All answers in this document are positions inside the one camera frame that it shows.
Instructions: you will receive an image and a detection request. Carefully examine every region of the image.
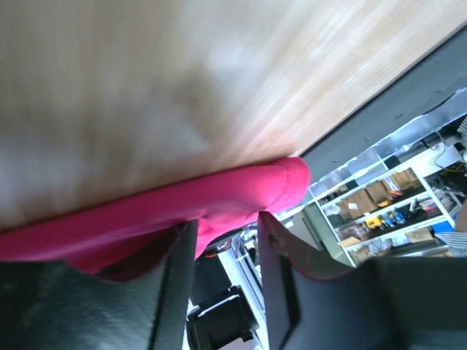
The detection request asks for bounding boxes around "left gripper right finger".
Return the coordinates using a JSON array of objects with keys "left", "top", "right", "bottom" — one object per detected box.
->
[{"left": 258, "top": 211, "right": 466, "bottom": 349}]

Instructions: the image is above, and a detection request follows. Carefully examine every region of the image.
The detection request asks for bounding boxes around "aluminium rail frame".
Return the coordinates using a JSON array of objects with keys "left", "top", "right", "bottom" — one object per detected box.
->
[{"left": 308, "top": 88, "right": 466, "bottom": 199}]

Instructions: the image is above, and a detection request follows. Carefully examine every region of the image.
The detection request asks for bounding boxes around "pink red t shirt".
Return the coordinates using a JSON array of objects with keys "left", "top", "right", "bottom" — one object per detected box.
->
[{"left": 1, "top": 157, "right": 310, "bottom": 281}]

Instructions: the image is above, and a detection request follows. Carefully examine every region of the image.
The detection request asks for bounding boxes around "white storage shelf unit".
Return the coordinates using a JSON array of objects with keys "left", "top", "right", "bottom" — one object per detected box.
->
[{"left": 308, "top": 120, "right": 467, "bottom": 269}]

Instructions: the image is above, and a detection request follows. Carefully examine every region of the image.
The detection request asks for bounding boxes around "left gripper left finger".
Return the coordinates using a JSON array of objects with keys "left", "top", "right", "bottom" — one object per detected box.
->
[{"left": 1, "top": 220, "right": 198, "bottom": 349}]

